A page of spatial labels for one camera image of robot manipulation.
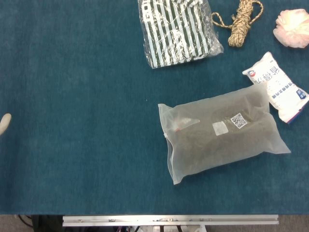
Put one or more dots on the frosted bag with dark contents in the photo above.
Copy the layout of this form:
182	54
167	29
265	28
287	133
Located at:
217	137

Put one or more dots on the striped black white package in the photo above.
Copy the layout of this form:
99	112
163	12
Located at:
173	33

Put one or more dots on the blue carpet table cover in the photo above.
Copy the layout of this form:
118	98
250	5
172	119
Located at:
79	108

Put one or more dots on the white packet with blue print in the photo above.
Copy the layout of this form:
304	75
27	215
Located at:
282	89

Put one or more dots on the pink white bundled cloth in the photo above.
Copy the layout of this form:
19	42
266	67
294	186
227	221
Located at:
293	29

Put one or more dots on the aluminium profile rail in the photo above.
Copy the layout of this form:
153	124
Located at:
169	219

